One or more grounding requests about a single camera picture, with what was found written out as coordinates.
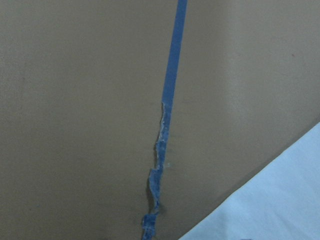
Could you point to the light blue t-shirt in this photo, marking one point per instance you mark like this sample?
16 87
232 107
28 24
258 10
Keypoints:
281 202

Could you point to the blue tape line lengthwise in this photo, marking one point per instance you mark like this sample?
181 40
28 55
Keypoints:
167 99

